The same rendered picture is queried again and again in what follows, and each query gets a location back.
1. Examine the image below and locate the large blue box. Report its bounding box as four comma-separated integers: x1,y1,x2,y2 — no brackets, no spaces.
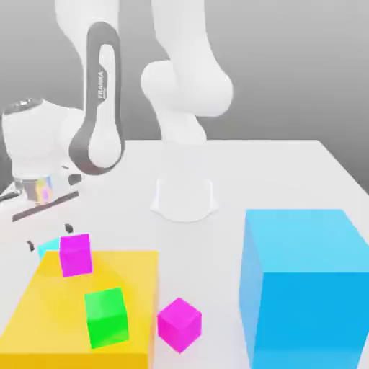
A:
239,208,369,369

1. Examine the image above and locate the small cyan cube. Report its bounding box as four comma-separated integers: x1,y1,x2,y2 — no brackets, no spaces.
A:
37,237,62,261

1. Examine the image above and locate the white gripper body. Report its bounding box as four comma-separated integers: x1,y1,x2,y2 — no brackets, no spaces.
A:
10,189,85,242

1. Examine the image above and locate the large yellow box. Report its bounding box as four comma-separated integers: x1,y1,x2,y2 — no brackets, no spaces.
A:
0,249,160,369

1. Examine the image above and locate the small green cube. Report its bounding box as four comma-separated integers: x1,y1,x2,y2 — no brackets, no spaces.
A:
84,287,130,350

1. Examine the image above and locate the small magenta cube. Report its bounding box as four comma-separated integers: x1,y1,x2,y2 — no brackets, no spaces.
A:
59,233,94,278
156,297,203,355

